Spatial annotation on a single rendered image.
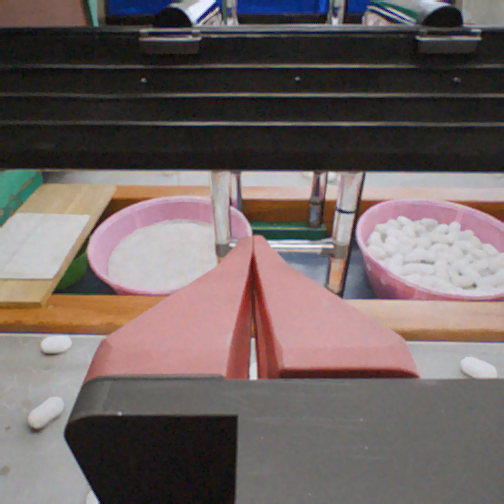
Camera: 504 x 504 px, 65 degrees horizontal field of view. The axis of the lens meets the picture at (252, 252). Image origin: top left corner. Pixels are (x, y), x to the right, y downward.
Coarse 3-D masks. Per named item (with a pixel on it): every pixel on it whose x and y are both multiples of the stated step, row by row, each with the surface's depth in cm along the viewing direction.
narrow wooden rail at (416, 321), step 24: (0, 312) 52; (24, 312) 52; (48, 312) 52; (72, 312) 52; (96, 312) 52; (120, 312) 52; (384, 312) 52; (408, 312) 52; (432, 312) 52; (456, 312) 52; (480, 312) 52; (408, 336) 50; (432, 336) 50; (456, 336) 50; (480, 336) 50
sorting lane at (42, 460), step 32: (0, 352) 50; (32, 352) 50; (64, 352) 50; (416, 352) 50; (448, 352) 50; (480, 352) 50; (0, 384) 47; (32, 384) 46; (64, 384) 46; (0, 416) 43; (64, 416) 43; (0, 448) 41; (32, 448) 41; (64, 448) 40; (0, 480) 38; (32, 480) 38; (64, 480) 38
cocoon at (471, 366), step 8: (464, 360) 47; (472, 360) 46; (480, 360) 46; (464, 368) 46; (472, 368) 46; (480, 368) 45; (488, 368) 45; (472, 376) 46; (480, 376) 45; (488, 376) 45; (496, 376) 45
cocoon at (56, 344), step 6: (54, 336) 50; (60, 336) 50; (66, 336) 50; (42, 342) 49; (48, 342) 49; (54, 342) 49; (60, 342) 49; (66, 342) 49; (42, 348) 49; (48, 348) 49; (54, 348) 49; (60, 348) 49; (66, 348) 49
